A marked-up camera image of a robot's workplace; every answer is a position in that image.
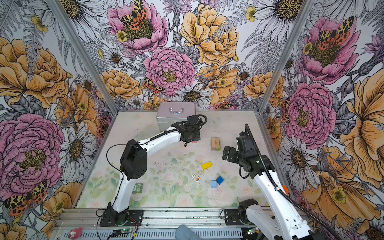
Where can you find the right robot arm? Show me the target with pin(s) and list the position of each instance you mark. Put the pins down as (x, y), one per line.
(286, 222)

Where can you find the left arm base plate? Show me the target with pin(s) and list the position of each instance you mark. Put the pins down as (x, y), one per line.
(127, 218)

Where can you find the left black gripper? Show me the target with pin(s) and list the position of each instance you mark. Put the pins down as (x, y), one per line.
(197, 137)

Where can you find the small orange white toy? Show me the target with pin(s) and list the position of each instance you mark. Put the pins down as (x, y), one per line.
(196, 178)

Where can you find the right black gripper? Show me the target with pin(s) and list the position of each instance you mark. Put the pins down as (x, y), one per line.
(233, 150)

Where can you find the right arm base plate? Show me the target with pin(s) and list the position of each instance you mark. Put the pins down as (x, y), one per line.
(232, 218)

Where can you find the orange pill bottle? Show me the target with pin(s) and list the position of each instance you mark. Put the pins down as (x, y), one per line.
(286, 190)

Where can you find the natural wood block numbered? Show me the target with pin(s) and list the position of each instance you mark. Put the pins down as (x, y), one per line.
(217, 144)

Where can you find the aluminium front rail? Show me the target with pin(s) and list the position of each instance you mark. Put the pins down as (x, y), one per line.
(157, 223)

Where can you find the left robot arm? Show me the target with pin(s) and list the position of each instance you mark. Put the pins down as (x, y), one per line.
(134, 163)

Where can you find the owl sticker toy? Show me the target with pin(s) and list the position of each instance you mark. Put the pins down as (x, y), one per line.
(138, 188)

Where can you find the light blue wood cube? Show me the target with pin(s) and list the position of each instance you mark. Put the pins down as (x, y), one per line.
(214, 184)

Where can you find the grey blue cloth object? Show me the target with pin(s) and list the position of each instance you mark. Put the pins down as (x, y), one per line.
(184, 233)

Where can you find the dark blue wood cube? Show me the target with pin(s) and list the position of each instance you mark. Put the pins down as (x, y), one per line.
(219, 180)

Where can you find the pink toy left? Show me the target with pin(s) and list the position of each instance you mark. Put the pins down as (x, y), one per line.
(75, 234)

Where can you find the yellow wood block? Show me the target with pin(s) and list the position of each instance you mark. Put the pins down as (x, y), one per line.
(206, 165)

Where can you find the silver first aid case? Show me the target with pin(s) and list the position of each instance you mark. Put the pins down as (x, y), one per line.
(172, 112)

